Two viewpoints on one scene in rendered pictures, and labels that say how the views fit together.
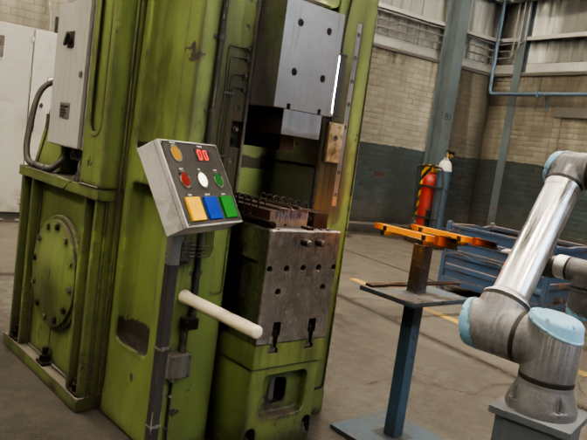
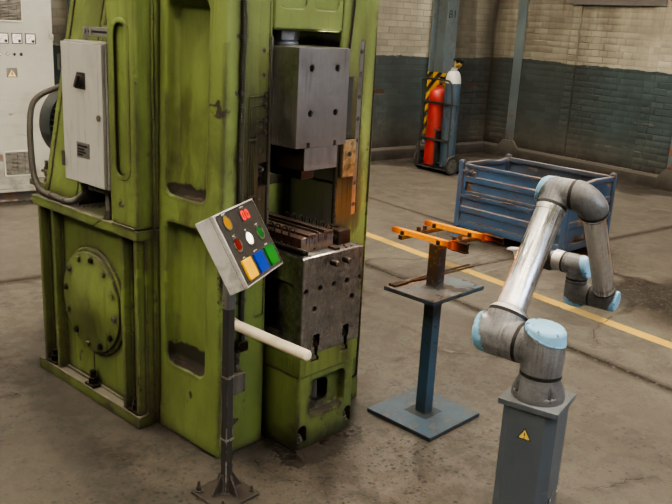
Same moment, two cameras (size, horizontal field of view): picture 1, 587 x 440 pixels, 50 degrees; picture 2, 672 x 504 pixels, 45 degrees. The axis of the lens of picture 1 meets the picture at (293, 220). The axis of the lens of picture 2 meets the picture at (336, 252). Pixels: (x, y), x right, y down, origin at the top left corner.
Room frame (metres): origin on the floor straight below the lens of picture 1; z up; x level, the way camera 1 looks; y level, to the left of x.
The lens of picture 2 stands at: (-0.87, 0.25, 1.87)
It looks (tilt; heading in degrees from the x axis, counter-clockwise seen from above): 16 degrees down; 355
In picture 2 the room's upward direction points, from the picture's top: 3 degrees clockwise
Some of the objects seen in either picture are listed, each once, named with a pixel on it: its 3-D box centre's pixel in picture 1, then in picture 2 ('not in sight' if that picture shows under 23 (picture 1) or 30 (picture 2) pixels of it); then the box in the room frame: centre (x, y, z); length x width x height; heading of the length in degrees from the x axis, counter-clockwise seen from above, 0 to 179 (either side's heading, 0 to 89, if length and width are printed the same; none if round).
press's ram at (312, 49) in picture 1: (283, 61); (295, 93); (2.65, 0.13, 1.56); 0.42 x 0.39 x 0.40; 43
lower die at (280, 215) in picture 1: (256, 208); (283, 230); (2.62, 0.16, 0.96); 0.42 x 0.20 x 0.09; 43
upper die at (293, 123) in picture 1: (267, 121); (286, 151); (2.62, 0.16, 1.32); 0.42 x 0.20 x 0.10; 43
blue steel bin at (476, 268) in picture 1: (513, 268); (531, 205); (6.10, -2.17, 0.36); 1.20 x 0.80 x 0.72; 38
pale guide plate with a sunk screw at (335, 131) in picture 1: (333, 142); (347, 158); (2.77, -0.13, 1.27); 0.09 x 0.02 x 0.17; 133
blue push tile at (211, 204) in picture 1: (211, 208); (260, 261); (1.98, 0.26, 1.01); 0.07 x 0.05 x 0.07; 158
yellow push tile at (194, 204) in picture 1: (194, 209); (249, 268); (1.88, 0.30, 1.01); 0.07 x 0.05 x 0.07; 158
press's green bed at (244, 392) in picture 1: (243, 372); (285, 375); (2.66, 0.13, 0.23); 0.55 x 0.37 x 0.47; 43
